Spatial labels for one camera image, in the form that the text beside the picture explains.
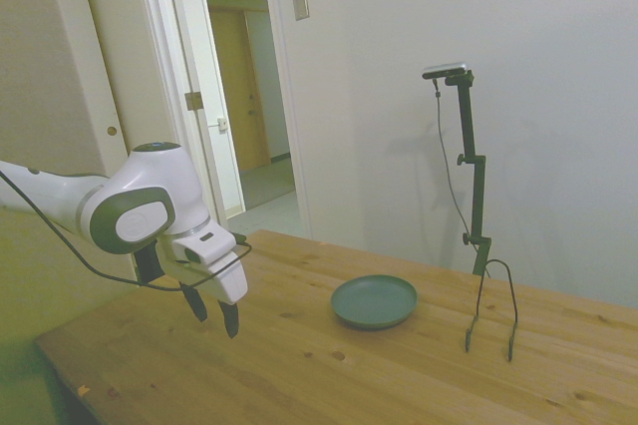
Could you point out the grey camera on stand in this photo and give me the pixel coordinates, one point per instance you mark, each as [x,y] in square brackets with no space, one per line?
[446,69]

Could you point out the black camera stand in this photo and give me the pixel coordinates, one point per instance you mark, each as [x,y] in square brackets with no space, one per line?
[445,155]
[477,195]

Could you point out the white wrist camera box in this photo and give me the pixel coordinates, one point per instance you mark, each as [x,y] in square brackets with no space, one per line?
[207,245]

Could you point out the wooden hallway door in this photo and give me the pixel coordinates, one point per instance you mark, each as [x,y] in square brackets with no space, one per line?
[239,91]

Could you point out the white door latch plate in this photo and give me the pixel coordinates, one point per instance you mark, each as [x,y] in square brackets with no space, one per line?
[221,125]

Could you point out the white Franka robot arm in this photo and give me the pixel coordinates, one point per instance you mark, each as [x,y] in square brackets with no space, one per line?
[139,180]

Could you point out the white open door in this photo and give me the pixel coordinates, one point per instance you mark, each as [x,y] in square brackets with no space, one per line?
[124,71]

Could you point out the beige wall switch plate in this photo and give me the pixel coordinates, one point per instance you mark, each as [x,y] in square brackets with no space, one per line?
[300,2]

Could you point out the brass door hinge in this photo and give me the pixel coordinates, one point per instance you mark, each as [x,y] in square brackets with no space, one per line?
[193,101]

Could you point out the teal round plate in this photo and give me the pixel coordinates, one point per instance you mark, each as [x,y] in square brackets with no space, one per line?
[374,301]

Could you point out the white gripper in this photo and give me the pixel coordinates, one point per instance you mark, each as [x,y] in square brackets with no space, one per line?
[230,281]

